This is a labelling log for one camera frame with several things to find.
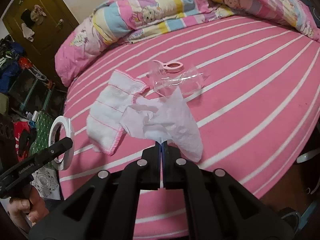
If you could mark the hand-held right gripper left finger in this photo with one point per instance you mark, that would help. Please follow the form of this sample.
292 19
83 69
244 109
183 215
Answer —
152 167

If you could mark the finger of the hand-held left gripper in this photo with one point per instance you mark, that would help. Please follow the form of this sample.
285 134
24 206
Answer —
55 151

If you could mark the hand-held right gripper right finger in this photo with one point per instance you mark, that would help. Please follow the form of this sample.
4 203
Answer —
172 167

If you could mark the white tape roll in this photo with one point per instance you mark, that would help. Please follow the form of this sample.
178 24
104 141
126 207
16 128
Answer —
69 130

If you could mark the white tissue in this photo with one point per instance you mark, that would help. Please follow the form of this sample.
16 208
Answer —
167 122

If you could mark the person's left hand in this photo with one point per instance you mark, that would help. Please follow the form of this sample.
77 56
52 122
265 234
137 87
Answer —
35 206

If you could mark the white printed sheet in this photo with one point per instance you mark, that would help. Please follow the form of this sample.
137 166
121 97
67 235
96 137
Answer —
45 181

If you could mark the red bag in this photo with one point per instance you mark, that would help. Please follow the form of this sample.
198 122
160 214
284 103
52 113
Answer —
21 140

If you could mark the dark storage shelf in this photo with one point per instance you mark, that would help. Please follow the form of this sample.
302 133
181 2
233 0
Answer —
32 87

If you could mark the white towel pink edge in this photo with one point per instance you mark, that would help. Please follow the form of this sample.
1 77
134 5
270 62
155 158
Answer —
107 105

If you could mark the clear plastic packaging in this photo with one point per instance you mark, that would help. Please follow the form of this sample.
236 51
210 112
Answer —
175 82

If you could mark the pile of clothes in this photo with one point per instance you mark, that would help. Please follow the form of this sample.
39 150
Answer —
11 65

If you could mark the pink striped bed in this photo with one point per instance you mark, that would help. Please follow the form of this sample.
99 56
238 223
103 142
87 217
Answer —
250 105

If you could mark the pink plastic clip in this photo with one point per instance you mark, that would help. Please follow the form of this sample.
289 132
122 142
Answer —
172 66

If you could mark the white hanging cloth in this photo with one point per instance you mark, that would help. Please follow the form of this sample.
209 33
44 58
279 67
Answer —
28 32

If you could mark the black cap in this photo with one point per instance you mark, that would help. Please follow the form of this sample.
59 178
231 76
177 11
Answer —
25 16

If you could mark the brown wooden door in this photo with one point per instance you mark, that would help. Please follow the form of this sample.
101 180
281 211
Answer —
50 10

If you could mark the pastel striped cartoon quilt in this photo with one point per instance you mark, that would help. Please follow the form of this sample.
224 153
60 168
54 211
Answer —
150 12

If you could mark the dark blue pillow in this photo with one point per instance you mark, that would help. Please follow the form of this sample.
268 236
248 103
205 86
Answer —
313 7

